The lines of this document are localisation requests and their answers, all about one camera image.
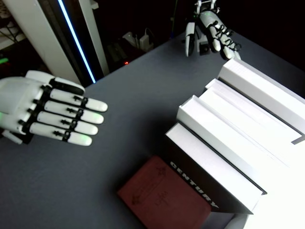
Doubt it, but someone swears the white book with grey cover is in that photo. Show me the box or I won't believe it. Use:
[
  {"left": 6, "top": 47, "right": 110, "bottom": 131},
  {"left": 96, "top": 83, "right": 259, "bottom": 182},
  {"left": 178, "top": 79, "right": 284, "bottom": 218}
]
[{"left": 217, "top": 58, "right": 305, "bottom": 145}]

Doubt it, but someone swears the black book printed CENTURY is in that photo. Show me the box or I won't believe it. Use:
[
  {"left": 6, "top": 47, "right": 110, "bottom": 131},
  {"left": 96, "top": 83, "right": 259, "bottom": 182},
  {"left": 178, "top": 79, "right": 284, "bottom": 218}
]
[{"left": 164, "top": 123, "right": 267, "bottom": 215}]

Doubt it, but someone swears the thick white book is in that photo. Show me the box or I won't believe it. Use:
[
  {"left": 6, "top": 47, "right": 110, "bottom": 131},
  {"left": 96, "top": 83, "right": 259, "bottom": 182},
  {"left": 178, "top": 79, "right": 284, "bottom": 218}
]
[{"left": 198, "top": 78, "right": 303, "bottom": 167}]

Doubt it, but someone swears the blue light strip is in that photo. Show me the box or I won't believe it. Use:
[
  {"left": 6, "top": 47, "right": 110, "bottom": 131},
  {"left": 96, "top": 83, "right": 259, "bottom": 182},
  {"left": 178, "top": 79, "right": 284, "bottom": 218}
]
[{"left": 58, "top": 0, "right": 96, "bottom": 83}]

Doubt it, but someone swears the grey table cloth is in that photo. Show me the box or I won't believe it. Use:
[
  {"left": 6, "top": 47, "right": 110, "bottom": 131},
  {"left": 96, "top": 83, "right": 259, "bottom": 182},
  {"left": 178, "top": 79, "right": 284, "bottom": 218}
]
[{"left": 0, "top": 31, "right": 305, "bottom": 229}]

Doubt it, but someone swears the white book stand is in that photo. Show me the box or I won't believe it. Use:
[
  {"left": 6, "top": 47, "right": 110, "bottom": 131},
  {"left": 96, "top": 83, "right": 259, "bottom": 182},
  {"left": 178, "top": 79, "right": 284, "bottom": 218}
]
[{"left": 221, "top": 140, "right": 305, "bottom": 229}]

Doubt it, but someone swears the white power adapter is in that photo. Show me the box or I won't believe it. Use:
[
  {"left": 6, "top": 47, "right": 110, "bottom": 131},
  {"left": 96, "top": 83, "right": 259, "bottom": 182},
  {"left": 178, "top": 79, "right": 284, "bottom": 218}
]
[{"left": 139, "top": 28, "right": 155, "bottom": 51}]

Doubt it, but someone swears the small white charger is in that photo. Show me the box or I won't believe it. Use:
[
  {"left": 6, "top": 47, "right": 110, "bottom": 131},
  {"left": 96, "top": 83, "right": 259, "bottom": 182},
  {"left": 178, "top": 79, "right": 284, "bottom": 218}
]
[{"left": 122, "top": 31, "right": 138, "bottom": 47}]

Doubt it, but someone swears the black power strip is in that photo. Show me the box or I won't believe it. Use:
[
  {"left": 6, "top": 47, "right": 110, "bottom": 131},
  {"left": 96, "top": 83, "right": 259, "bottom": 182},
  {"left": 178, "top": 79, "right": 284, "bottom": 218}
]
[{"left": 106, "top": 42, "right": 128, "bottom": 64}]

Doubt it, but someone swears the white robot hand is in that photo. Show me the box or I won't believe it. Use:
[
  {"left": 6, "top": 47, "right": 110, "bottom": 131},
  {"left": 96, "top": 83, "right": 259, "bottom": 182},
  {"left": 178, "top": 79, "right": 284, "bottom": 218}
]
[
  {"left": 0, "top": 70, "right": 108, "bottom": 146},
  {"left": 184, "top": 10, "right": 243, "bottom": 60}
]

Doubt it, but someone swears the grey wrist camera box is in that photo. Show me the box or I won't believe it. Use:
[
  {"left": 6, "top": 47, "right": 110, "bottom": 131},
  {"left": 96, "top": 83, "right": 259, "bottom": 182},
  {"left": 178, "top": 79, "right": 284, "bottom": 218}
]
[{"left": 199, "top": 42, "right": 212, "bottom": 56}]

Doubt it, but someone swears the red hardcover book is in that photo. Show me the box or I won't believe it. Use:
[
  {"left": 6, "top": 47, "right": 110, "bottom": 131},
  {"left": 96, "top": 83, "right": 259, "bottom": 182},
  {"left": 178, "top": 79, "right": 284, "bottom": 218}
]
[{"left": 116, "top": 155, "right": 212, "bottom": 229}]

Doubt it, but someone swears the white column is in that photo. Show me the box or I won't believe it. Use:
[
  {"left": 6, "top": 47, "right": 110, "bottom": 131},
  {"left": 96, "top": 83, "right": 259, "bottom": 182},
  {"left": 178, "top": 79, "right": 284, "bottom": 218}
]
[{"left": 2, "top": 0, "right": 110, "bottom": 84}]

